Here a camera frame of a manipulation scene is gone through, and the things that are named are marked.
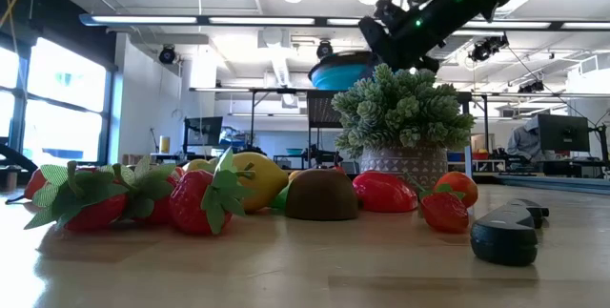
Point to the orange plastic tangerine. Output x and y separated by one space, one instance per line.
462 184

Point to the black kitchen knife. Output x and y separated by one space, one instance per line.
505 236

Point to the brown plastic kiwi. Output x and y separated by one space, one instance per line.
321 196

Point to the small red-orange stemmed fruit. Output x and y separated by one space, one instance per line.
35 184

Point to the yellow plastic lemon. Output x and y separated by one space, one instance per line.
195 165
267 179

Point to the green plant in patterned pot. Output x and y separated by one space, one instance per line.
400 108

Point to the black ceiling camera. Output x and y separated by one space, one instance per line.
531 87
167 54
486 49
324 49

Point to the black workbench frame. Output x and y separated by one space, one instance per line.
238 89

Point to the red plastic strawberry green leaves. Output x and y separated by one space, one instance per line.
188 203
159 212
445 212
97 215

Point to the large window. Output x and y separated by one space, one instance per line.
62 108

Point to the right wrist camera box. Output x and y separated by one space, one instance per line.
388 11

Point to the yellow cylinder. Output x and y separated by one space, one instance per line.
164 144

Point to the black table frame rails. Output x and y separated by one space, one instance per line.
562 184

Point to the long LED light bar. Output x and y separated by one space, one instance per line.
262 20

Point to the person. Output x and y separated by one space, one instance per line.
524 141

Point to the blue collapsible bowl grey rim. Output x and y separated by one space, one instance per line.
338 79

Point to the red plastic bell pepper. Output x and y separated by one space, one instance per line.
383 193

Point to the black computer monitor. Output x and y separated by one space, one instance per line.
204 130
563 132

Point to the small teal bowl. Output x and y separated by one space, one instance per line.
294 151

